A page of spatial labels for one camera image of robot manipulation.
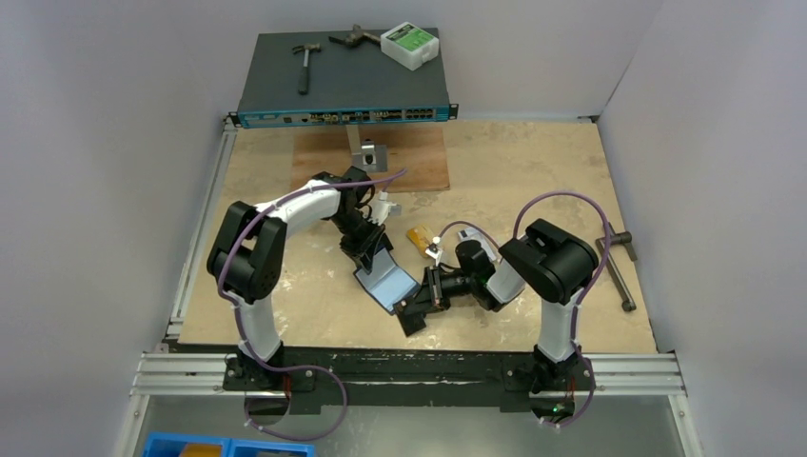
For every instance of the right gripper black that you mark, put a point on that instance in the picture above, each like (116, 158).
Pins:
(426, 289)

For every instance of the blue plastic bin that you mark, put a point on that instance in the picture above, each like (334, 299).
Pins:
(177, 444)

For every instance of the metal stand bracket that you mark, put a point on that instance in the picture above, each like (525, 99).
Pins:
(365, 153)

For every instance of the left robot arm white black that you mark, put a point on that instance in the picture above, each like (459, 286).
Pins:
(247, 256)

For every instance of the dark metal tool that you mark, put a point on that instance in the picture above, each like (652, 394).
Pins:
(355, 37)

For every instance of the aluminium frame rail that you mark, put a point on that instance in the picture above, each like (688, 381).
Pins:
(199, 374)

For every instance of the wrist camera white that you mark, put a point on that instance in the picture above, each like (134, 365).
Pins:
(434, 250)
(381, 208)

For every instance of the blue leather card holder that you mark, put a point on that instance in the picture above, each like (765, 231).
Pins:
(387, 283)

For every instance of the blue network switch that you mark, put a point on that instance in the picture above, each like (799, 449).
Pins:
(360, 86)

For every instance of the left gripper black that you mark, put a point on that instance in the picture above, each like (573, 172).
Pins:
(364, 250)

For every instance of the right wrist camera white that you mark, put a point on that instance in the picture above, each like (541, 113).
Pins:
(434, 250)

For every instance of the brown wooden board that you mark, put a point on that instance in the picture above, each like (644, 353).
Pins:
(419, 150)

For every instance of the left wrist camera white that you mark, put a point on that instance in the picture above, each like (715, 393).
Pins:
(381, 208)

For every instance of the white green electrical box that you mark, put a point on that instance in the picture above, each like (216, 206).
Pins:
(410, 46)

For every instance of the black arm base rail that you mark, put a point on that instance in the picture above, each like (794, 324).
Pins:
(384, 377)

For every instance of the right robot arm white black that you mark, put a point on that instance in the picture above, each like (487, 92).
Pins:
(554, 263)

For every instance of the small black hammer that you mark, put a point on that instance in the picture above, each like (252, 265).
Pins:
(305, 50)

